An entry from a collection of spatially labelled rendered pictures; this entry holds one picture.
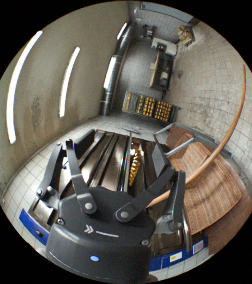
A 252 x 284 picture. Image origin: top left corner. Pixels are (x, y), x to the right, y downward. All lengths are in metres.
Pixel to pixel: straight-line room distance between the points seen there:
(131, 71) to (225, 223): 5.96
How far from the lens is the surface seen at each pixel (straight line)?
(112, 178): 0.92
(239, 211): 0.95
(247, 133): 1.57
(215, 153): 0.46
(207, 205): 1.08
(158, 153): 0.17
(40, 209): 0.88
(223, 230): 1.04
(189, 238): 0.45
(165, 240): 0.83
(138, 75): 5.43
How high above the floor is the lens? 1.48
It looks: 2 degrees down
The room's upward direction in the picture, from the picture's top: 77 degrees counter-clockwise
